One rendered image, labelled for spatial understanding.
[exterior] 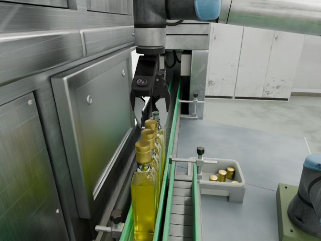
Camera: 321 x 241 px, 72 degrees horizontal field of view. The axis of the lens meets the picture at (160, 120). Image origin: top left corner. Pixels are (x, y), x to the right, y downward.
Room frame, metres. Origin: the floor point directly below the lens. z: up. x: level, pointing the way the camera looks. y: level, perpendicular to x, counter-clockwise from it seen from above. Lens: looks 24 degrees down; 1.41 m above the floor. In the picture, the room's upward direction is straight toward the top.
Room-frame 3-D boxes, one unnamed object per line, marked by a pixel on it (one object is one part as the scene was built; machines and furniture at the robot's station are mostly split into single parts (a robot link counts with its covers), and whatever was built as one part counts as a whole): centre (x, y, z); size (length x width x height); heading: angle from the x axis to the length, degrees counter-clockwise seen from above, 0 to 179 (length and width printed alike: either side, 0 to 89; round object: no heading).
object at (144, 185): (0.42, 0.04, 0.99); 0.06 x 0.06 x 0.21; 84
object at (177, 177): (0.66, -0.10, 0.85); 0.09 x 0.04 x 0.07; 83
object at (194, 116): (1.29, -0.19, 0.90); 0.17 x 0.05 x 0.22; 83
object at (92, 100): (0.83, 0.13, 1.15); 0.90 x 0.03 x 0.34; 173
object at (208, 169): (0.76, -0.23, 0.80); 0.22 x 0.17 x 0.09; 83
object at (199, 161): (0.66, -0.12, 0.95); 0.17 x 0.03 x 0.12; 83
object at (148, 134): (0.48, 0.03, 1.14); 0.04 x 0.04 x 0.04
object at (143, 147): (0.42, 0.04, 1.14); 0.04 x 0.04 x 0.04
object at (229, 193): (0.76, -0.20, 0.79); 0.27 x 0.17 x 0.08; 83
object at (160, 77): (0.57, 0.02, 1.29); 0.09 x 0.08 x 0.12; 174
